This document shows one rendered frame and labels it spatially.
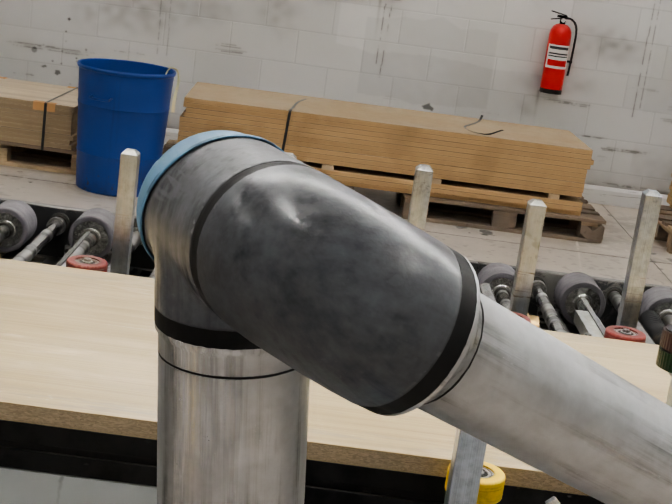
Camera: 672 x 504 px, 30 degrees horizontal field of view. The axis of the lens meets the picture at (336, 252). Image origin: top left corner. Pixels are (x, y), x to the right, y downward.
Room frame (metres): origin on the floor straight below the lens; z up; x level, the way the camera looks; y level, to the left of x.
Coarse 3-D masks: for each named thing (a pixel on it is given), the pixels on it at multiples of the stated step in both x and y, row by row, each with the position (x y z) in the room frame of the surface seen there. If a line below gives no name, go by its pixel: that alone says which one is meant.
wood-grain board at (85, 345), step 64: (0, 320) 1.96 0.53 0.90; (64, 320) 2.01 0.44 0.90; (128, 320) 2.05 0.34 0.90; (0, 384) 1.69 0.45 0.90; (64, 384) 1.72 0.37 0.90; (128, 384) 1.76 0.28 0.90; (640, 384) 2.09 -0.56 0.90; (320, 448) 1.64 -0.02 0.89; (384, 448) 1.65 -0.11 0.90; (448, 448) 1.68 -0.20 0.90
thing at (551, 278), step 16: (32, 208) 3.02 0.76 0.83; (48, 208) 3.02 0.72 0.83; (64, 208) 3.02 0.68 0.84; (80, 208) 3.04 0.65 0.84; (64, 240) 3.02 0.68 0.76; (48, 256) 3.01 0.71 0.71; (144, 256) 3.03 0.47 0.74; (144, 272) 3.02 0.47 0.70; (544, 272) 3.05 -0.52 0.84; (560, 272) 3.06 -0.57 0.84; (544, 320) 3.04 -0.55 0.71; (608, 320) 3.05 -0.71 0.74
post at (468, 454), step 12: (456, 432) 1.45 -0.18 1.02; (456, 444) 1.43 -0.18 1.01; (468, 444) 1.42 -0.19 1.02; (480, 444) 1.42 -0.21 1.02; (456, 456) 1.42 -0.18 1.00; (468, 456) 1.42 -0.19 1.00; (480, 456) 1.42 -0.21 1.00; (456, 468) 1.42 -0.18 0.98; (468, 468) 1.42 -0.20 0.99; (480, 468) 1.43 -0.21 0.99; (456, 480) 1.42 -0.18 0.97; (468, 480) 1.42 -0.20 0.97; (456, 492) 1.42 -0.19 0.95; (468, 492) 1.42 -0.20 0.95
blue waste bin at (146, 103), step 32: (96, 64) 7.16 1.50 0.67; (128, 64) 7.26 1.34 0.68; (96, 96) 6.77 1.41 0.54; (128, 96) 6.75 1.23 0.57; (160, 96) 6.87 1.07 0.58; (96, 128) 6.78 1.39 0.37; (128, 128) 6.77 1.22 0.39; (160, 128) 6.91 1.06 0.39; (96, 160) 6.78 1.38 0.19; (96, 192) 6.78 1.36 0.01
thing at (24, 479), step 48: (0, 432) 1.63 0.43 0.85; (48, 432) 1.63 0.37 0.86; (96, 432) 1.63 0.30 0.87; (0, 480) 1.63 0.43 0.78; (48, 480) 1.63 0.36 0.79; (96, 480) 1.63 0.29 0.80; (144, 480) 1.63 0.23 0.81; (336, 480) 1.64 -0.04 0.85; (384, 480) 1.64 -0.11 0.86; (432, 480) 1.64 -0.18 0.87
